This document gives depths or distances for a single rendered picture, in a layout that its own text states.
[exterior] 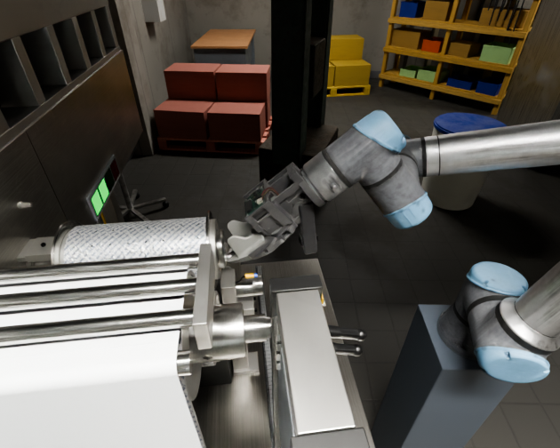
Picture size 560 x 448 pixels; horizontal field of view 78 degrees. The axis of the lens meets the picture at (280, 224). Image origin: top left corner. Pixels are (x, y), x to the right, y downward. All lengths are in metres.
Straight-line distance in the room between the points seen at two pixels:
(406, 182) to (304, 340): 0.35
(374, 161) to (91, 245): 0.48
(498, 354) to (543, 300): 0.13
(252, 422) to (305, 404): 0.58
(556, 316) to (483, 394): 0.43
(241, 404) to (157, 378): 0.57
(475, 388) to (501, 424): 0.99
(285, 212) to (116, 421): 0.37
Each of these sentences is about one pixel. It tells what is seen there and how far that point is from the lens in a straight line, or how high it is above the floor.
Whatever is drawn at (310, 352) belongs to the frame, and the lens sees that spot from 0.29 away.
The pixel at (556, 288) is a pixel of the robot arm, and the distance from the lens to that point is 0.75.
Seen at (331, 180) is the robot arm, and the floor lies 1.42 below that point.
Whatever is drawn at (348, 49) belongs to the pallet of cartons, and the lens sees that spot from 6.20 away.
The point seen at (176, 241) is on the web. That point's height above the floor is 1.30.
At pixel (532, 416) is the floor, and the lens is 2.18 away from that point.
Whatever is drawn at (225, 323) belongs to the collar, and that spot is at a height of 1.36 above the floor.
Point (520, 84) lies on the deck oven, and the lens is 4.66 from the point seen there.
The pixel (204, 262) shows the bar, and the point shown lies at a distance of 0.34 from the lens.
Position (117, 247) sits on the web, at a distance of 0.64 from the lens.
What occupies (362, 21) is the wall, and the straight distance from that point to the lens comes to 6.90.
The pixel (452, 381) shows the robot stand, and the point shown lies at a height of 0.84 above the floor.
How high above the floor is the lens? 1.69
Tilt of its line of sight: 37 degrees down
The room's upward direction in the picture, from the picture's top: straight up
